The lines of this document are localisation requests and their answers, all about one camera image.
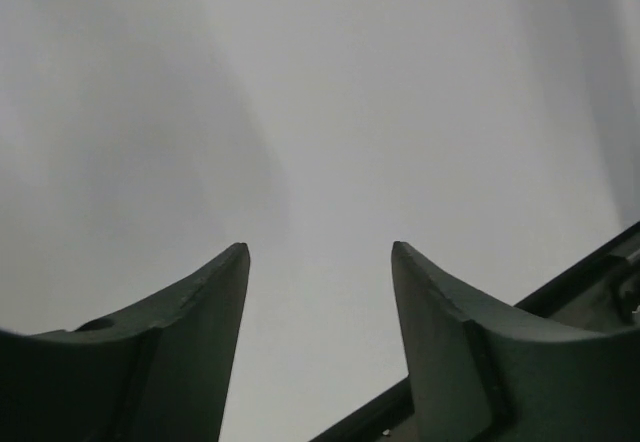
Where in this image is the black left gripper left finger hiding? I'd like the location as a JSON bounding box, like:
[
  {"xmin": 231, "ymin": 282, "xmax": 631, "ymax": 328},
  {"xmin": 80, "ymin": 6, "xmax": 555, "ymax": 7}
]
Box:
[{"xmin": 1, "ymin": 243, "xmax": 250, "ymax": 441}]

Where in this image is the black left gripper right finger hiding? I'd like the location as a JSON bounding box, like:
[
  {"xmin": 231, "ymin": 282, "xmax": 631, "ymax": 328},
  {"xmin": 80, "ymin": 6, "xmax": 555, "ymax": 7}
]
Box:
[{"xmin": 391, "ymin": 242, "xmax": 639, "ymax": 441}]

